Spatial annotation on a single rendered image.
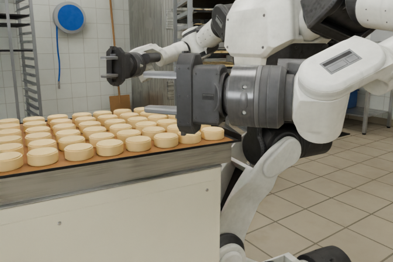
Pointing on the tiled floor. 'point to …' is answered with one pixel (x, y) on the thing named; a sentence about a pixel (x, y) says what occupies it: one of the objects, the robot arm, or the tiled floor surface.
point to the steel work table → (371, 111)
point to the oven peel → (120, 102)
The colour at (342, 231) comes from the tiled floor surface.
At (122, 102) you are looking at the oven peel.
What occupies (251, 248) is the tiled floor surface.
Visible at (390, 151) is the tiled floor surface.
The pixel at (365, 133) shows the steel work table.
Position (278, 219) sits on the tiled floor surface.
